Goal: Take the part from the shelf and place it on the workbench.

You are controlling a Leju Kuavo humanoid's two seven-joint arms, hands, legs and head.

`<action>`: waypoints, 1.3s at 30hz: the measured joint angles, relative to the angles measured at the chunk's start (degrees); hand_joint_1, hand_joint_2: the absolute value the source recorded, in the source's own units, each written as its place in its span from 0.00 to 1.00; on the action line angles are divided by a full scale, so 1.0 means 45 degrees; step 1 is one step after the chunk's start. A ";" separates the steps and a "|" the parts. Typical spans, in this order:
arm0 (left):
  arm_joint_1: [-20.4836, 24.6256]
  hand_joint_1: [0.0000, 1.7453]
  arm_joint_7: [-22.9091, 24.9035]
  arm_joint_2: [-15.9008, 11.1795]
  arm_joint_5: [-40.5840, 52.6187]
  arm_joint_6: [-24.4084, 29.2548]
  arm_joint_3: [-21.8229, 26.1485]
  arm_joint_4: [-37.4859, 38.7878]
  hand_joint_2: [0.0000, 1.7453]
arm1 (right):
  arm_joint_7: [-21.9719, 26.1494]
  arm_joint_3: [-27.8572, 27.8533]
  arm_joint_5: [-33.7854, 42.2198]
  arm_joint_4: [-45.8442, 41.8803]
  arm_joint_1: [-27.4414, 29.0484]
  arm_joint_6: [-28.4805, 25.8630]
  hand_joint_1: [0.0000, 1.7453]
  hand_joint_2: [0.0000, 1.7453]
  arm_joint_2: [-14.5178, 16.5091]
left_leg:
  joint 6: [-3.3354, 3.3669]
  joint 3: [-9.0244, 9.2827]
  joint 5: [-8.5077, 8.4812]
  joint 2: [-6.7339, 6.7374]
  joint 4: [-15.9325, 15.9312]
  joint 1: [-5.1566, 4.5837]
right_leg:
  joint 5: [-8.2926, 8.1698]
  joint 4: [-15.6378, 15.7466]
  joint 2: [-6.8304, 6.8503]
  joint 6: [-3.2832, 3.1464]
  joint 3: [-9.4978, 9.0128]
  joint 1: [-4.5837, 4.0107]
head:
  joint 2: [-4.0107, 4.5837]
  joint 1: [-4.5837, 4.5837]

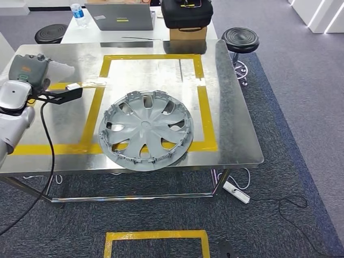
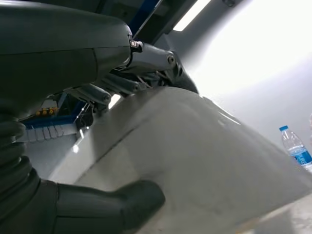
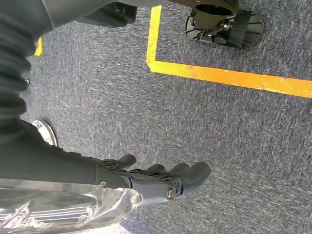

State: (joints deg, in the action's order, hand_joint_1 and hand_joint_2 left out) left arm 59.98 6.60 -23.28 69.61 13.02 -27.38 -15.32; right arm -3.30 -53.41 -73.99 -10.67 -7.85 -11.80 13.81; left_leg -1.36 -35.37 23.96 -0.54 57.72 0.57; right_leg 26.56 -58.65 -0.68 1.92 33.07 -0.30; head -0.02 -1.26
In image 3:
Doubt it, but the stainless steel workbench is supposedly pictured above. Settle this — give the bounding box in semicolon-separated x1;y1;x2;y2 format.
0;178;142;234

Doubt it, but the yellow floor tape square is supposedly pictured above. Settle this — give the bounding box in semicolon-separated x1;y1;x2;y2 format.
146;4;312;99

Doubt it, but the robot lower leg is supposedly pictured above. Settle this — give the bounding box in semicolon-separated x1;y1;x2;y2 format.
168;0;241;32

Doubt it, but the black right robot foot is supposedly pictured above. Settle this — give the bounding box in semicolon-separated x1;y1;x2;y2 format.
184;9;265;50

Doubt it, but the small white oval object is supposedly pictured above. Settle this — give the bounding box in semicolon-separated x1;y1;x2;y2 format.
32;119;58;147

